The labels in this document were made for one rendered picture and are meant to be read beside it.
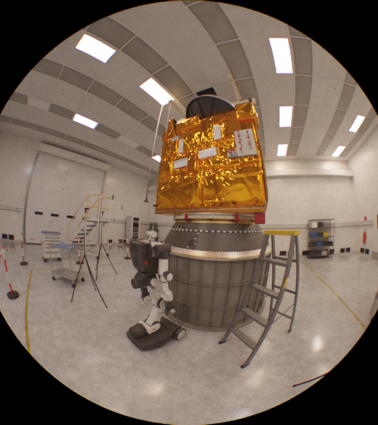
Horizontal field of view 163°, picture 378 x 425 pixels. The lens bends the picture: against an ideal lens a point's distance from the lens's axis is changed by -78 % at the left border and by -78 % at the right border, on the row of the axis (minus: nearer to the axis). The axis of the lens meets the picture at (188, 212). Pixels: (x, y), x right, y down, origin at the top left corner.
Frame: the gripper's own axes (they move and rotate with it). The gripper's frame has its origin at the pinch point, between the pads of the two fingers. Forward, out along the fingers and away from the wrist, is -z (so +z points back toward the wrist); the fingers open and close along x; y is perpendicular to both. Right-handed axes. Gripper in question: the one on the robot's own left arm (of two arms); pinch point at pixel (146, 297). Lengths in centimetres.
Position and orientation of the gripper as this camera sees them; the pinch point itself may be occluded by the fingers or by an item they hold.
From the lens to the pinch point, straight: 191.0
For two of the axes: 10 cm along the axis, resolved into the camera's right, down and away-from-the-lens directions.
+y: -8.1, 0.3, 5.9
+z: -0.8, -10.0, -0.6
